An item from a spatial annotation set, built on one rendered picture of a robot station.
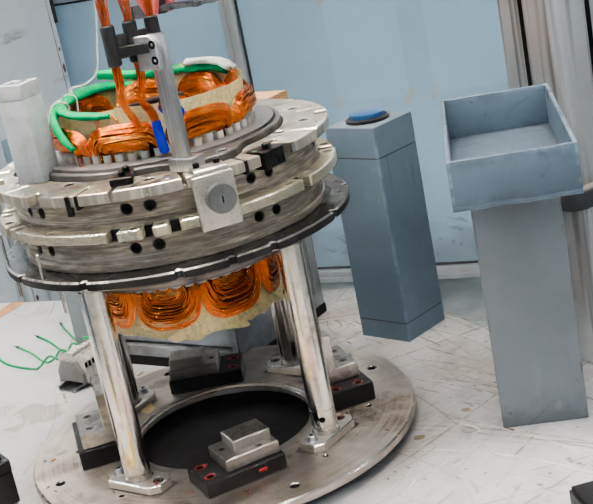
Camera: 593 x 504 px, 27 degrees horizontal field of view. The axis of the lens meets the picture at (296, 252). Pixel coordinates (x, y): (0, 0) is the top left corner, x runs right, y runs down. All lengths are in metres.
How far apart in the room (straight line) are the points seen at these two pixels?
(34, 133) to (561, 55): 0.58
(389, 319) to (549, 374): 0.30
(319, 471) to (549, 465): 0.20
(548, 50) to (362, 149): 0.23
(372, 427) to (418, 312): 0.27
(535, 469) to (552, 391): 0.10
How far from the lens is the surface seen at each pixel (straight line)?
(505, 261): 1.15
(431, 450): 1.19
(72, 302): 1.62
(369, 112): 1.39
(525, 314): 1.17
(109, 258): 1.08
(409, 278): 1.43
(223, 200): 1.02
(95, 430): 1.25
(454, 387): 1.31
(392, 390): 1.28
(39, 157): 1.13
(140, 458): 1.18
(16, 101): 1.13
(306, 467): 1.16
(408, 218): 1.42
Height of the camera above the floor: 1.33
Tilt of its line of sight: 17 degrees down
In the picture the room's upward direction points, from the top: 11 degrees counter-clockwise
